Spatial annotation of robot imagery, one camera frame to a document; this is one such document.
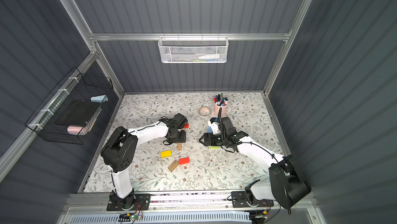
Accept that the pink eraser in basket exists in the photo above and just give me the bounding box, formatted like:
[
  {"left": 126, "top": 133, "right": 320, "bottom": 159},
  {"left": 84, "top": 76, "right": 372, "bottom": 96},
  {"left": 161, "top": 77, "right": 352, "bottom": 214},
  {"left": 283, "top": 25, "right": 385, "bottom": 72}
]
[{"left": 67, "top": 125, "right": 83, "bottom": 135}]

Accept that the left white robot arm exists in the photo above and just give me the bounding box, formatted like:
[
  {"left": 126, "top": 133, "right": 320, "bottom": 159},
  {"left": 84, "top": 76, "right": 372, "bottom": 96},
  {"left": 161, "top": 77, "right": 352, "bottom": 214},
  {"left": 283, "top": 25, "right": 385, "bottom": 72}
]
[{"left": 100, "top": 113, "right": 188, "bottom": 211}]

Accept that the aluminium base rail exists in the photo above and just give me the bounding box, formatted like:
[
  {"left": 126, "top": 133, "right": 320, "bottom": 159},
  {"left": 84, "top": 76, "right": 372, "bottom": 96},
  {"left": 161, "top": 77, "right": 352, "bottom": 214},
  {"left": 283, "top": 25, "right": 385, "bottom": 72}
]
[{"left": 61, "top": 189, "right": 280, "bottom": 224}]

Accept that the black notebook in basket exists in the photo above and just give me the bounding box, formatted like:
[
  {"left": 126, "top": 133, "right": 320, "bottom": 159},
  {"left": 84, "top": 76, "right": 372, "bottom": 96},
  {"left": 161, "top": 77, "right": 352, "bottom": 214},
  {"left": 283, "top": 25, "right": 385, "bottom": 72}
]
[{"left": 54, "top": 100, "right": 100, "bottom": 126}]

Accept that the pink pen cup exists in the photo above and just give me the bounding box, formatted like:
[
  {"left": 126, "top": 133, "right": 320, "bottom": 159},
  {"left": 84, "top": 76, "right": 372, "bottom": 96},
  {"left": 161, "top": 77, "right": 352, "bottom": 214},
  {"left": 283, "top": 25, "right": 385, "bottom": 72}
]
[{"left": 213, "top": 103, "right": 227, "bottom": 118}]

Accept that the white wire mesh basket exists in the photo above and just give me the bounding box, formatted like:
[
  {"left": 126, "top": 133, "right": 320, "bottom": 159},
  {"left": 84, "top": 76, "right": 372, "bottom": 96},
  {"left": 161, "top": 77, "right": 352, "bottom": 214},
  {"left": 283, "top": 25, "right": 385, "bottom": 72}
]
[{"left": 158, "top": 37, "right": 229, "bottom": 63}]

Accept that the black wire wall basket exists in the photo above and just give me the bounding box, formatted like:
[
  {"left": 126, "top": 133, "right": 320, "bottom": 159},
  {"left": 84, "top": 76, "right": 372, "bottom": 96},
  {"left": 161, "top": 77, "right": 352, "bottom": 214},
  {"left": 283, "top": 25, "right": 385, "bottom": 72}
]
[{"left": 25, "top": 70, "right": 113, "bottom": 145}]

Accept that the light blue box in basket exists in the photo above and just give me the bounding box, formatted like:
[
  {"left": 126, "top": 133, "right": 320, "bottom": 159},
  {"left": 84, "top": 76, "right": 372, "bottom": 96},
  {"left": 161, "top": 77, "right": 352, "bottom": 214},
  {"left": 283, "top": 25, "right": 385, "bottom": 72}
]
[{"left": 91, "top": 95, "right": 108, "bottom": 103}]

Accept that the small glass dish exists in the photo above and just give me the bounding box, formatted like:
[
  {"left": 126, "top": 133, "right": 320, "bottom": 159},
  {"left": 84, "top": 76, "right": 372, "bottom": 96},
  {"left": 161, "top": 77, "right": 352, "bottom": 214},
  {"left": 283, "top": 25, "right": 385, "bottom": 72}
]
[{"left": 198, "top": 106, "right": 212, "bottom": 117}]

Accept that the white bottle in basket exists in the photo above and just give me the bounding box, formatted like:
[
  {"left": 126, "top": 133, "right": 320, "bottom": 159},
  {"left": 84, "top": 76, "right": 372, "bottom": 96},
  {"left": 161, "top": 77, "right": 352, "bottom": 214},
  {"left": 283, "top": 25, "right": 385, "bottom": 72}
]
[{"left": 198, "top": 54, "right": 220, "bottom": 61}]

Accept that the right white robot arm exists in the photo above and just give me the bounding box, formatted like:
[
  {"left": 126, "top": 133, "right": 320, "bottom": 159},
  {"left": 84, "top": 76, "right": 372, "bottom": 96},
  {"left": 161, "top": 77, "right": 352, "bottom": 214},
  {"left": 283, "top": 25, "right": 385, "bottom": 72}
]
[{"left": 199, "top": 117, "right": 312, "bottom": 210}]

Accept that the yellow block centre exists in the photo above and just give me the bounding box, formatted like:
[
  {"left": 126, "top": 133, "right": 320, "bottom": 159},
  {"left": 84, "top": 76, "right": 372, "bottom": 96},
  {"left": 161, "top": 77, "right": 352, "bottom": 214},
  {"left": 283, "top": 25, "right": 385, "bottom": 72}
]
[{"left": 160, "top": 150, "right": 172, "bottom": 158}]

